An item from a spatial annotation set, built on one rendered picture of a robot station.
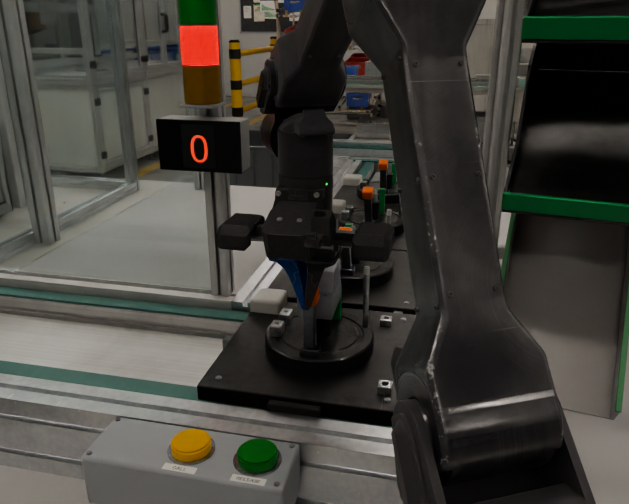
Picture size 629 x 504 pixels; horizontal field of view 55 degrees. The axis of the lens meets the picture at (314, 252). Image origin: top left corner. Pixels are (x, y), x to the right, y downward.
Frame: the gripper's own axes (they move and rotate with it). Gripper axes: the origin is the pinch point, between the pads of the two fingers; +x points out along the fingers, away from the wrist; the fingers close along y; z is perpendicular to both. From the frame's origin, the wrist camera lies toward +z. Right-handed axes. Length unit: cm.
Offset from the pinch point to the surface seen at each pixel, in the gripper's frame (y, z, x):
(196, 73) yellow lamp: -18.7, -16.4, -20.8
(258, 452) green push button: -1.4, 14.2, 12.5
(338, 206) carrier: -9, -65, 10
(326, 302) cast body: 1.4, -4.5, 4.6
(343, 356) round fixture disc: 3.9, -2.5, 10.5
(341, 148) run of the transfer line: -24, -150, 13
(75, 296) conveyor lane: -43.2, -18.2, 14.4
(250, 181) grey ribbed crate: -73, -192, 38
